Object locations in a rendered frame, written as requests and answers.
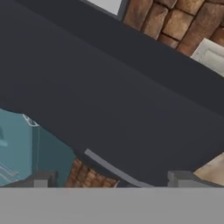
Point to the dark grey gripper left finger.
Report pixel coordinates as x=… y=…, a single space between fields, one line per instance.
x=43 y=178

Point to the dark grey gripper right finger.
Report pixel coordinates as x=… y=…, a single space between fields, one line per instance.
x=180 y=179

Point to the teal cupboard side panel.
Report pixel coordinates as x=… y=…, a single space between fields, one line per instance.
x=54 y=157

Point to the teal cupboard door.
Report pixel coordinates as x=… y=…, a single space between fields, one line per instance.
x=17 y=145

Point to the pale grey framed panel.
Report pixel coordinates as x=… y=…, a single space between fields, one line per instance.
x=107 y=5

